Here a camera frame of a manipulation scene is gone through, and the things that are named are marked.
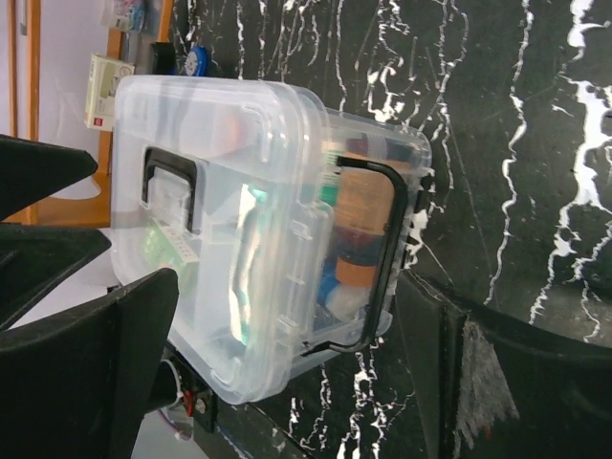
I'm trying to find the blue round item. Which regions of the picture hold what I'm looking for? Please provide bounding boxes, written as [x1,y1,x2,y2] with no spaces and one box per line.
[184,46,208,77]

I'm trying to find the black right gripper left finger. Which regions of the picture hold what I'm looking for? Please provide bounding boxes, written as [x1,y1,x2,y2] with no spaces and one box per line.
[1,269,179,458]

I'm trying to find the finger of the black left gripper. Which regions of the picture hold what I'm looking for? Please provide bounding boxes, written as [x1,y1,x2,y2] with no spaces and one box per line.
[1,134,98,220]
[1,223,111,330]

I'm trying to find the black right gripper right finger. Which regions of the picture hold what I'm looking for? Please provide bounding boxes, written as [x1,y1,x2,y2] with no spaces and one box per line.
[396,271,611,458]

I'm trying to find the green medicine carton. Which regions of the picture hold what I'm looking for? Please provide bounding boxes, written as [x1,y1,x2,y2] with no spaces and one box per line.
[142,219,200,292]

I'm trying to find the orange wooden rack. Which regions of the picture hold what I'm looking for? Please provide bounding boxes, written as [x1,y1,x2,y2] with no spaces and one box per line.
[4,0,174,230]

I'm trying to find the clear medicine kit box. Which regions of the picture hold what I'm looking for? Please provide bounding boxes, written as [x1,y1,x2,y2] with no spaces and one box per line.
[291,110,432,377]

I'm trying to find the clear kit lid black handle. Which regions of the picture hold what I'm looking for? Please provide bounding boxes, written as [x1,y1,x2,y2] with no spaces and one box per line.
[111,75,333,404]

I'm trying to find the white box on rack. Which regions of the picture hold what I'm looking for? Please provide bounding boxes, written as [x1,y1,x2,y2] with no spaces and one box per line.
[84,54,136,132]

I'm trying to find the brown bottle orange cap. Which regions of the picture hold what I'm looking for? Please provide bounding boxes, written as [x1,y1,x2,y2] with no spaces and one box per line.
[335,167,394,288]

